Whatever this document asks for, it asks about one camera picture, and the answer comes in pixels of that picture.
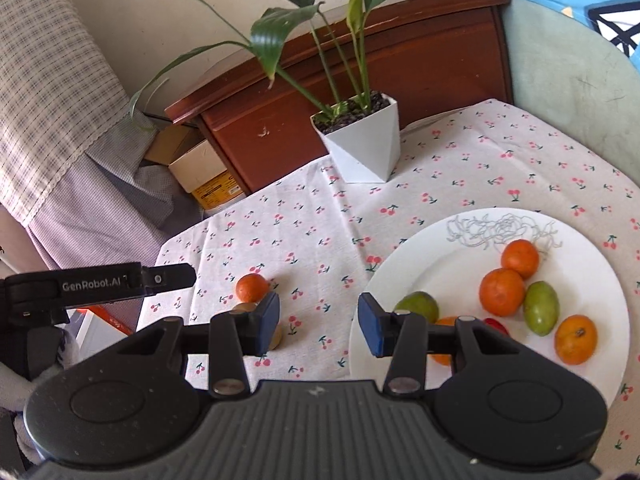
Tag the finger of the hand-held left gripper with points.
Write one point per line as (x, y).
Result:
(170, 277)

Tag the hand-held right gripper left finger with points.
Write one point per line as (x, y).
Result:
(270, 315)

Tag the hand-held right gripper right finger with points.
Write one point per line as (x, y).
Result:
(372, 325)

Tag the brown kiwi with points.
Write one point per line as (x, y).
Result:
(276, 338)

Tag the small orange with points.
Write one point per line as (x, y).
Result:
(442, 359)
(520, 258)
(501, 291)
(252, 288)

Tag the round green fruit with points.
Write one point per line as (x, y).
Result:
(417, 305)

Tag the white plate with line drawing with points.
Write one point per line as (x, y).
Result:
(430, 260)

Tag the red cherry tomato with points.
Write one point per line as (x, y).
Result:
(497, 325)

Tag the oval green fruit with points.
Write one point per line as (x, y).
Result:
(540, 307)

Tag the large orange with navel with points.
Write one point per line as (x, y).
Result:
(576, 339)

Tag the person's left hand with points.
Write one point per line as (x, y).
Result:
(15, 392)

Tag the cherry print tablecloth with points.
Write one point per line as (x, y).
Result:
(310, 240)

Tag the yellow labelled box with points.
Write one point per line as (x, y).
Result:
(220, 192)

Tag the lilac striped cloth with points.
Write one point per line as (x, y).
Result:
(100, 180)

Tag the open beige cardboard box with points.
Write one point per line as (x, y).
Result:
(200, 164)

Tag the brown cardboard box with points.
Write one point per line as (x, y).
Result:
(167, 142)

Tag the white faceted plant pot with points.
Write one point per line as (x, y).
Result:
(365, 145)

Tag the checked beige cloth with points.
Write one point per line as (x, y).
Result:
(45, 85)

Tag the brown wooden cabinet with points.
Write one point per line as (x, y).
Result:
(400, 60)

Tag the green leafy plant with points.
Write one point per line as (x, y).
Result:
(270, 30)

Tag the pale green armchair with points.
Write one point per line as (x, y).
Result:
(560, 70)

